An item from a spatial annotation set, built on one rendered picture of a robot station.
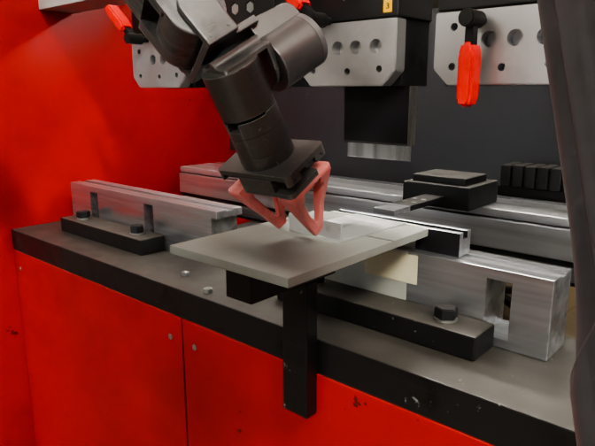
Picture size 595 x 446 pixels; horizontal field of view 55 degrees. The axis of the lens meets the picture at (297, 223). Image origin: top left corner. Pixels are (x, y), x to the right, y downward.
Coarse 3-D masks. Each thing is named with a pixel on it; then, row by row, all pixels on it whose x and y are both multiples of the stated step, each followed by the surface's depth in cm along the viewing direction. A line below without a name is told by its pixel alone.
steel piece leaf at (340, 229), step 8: (296, 224) 70; (328, 224) 66; (336, 224) 65; (344, 224) 73; (352, 224) 73; (360, 224) 73; (368, 224) 73; (376, 224) 73; (304, 232) 69; (320, 232) 67; (328, 232) 66; (336, 232) 65; (344, 232) 69; (352, 232) 69; (360, 232) 69; (368, 232) 69; (376, 232) 70; (336, 240) 66; (344, 240) 66
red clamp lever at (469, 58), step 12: (468, 12) 57; (480, 12) 58; (468, 24) 57; (480, 24) 58; (468, 36) 58; (468, 48) 58; (468, 60) 58; (480, 60) 59; (468, 72) 59; (468, 84) 59; (456, 96) 60; (468, 96) 59
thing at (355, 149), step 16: (352, 96) 77; (368, 96) 75; (384, 96) 74; (400, 96) 72; (416, 96) 73; (352, 112) 77; (368, 112) 76; (384, 112) 74; (400, 112) 73; (352, 128) 78; (368, 128) 76; (384, 128) 74; (400, 128) 73; (352, 144) 79; (368, 144) 78; (384, 144) 75; (400, 144) 73; (400, 160) 75
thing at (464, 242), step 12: (372, 216) 80; (384, 216) 79; (432, 228) 72; (444, 228) 73; (456, 228) 72; (420, 240) 73; (432, 240) 72; (444, 240) 71; (456, 240) 70; (468, 240) 72; (444, 252) 71; (456, 252) 70; (468, 252) 72
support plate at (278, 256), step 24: (312, 216) 79; (336, 216) 79; (192, 240) 66; (216, 240) 66; (240, 240) 66; (264, 240) 66; (288, 240) 66; (312, 240) 66; (360, 240) 66; (384, 240) 66; (408, 240) 68; (216, 264) 59; (240, 264) 57; (264, 264) 57; (288, 264) 57; (312, 264) 57; (336, 264) 58
